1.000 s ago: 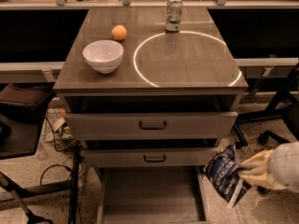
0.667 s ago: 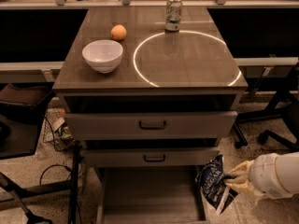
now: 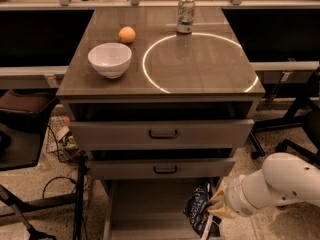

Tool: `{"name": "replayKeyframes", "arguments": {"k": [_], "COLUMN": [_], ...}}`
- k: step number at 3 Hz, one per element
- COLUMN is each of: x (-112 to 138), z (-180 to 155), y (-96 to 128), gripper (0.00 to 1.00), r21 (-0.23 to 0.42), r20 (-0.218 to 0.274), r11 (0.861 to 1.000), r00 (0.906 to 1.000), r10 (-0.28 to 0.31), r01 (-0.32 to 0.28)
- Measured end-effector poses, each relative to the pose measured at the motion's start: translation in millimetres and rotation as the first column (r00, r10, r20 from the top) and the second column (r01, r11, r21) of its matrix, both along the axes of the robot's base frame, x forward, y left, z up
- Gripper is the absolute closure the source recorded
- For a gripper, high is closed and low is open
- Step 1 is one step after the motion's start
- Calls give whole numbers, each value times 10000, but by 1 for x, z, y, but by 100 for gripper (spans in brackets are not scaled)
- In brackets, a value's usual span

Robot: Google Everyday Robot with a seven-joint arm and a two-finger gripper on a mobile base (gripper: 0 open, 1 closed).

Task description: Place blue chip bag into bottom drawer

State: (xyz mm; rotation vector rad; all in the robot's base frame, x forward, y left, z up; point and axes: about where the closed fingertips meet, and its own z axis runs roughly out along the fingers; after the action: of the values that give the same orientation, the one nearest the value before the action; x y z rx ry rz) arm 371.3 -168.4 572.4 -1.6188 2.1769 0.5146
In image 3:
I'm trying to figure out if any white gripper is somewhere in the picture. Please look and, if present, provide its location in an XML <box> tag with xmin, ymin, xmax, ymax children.
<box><xmin>208</xmin><ymin>175</ymin><xmax>258</xmax><ymax>219</ymax></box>

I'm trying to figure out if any blue chip bag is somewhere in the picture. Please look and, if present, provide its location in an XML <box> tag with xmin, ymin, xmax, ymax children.
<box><xmin>183</xmin><ymin>182</ymin><xmax>221</xmax><ymax>240</ymax></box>

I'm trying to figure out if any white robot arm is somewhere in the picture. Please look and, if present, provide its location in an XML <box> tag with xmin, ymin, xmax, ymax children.
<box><xmin>207</xmin><ymin>153</ymin><xmax>320</xmax><ymax>218</ymax></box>

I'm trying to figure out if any top drawer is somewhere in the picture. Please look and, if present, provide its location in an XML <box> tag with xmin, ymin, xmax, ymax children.
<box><xmin>70</xmin><ymin>119</ymin><xmax>253</xmax><ymax>150</ymax></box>

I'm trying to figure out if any drawer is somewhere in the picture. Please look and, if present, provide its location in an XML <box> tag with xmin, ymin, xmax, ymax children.
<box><xmin>70</xmin><ymin>119</ymin><xmax>253</xmax><ymax>150</ymax></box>
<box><xmin>103</xmin><ymin>177</ymin><xmax>220</xmax><ymax>240</ymax></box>
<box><xmin>88</xmin><ymin>158</ymin><xmax>235</xmax><ymax>180</ymax></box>

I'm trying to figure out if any bottom drawer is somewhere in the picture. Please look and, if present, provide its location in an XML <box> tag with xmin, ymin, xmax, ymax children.
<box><xmin>103</xmin><ymin>177</ymin><xmax>220</xmax><ymax>240</ymax></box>

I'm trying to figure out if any grey drawer cabinet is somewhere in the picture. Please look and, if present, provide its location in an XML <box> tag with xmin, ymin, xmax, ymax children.
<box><xmin>55</xmin><ymin>6</ymin><xmax>267</xmax><ymax>240</ymax></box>

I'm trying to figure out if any middle drawer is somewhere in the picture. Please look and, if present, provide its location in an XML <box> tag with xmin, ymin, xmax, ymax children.
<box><xmin>88</xmin><ymin>158</ymin><xmax>235</xmax><ymax>180</ymax></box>

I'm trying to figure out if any black office chair right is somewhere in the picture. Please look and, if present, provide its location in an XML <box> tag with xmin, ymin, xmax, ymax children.
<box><xmin>249</xmin><ymin>68</ymin><xmax>320</xmax><ymax>165</ymax></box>

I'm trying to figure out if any black office chair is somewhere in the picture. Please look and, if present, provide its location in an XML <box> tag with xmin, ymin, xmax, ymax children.
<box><xmin>0</xmin><ymin>89</ymin><xmax>84</xmax><ymax>240</ymax></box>
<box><xmin>249</xmin><ymin>68</ymin><xmax>320</xmax><ymax>165</ymax></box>

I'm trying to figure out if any white bowl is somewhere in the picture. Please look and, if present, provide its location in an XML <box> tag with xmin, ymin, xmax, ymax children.
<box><xmin>88</xmin><ymin>43</ymin><xmax>132</xmax><ymax>79</ymax></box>

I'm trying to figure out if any orange fruit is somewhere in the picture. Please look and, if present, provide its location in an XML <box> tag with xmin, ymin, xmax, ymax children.
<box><xmin>119</xmin><ymin>26</ymin><xmax>136</xmax><ymax>44</ymax></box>

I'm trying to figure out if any green soda can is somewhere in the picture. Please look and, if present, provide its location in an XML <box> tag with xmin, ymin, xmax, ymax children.
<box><xmin>177</xmin><ymin>0</ymin><xmax>195</xmax><ymax>34</ymax></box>

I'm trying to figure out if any black office chair left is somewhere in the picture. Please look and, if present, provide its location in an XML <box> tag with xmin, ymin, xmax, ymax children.
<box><xmin>0</xmin><ymin>89</ymin><xmax>84</xmax><ymax>240</ymax></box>

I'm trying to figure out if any black floor cable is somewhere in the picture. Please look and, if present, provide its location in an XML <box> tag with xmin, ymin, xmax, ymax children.
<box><xmin>41</xmin><ymin>175</ymin><xmax>78</xmax><ymax>200</ymax></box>

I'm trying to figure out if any wire basket with trash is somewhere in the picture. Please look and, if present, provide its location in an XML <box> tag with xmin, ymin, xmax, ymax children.
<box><xmin>46</xmin><ymin>116</ymin><xmax>82</xmax><ymax>163</ymax></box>

